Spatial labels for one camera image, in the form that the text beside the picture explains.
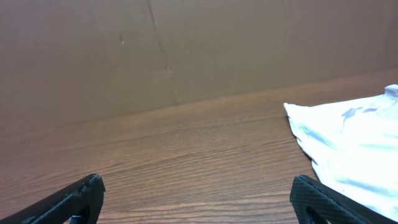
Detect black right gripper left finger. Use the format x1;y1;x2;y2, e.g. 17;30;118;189
1;174;106;224

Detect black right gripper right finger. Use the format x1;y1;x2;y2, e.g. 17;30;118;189
290;175;397;224

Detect beige cotton shorts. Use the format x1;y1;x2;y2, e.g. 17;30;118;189
284;84;397;220

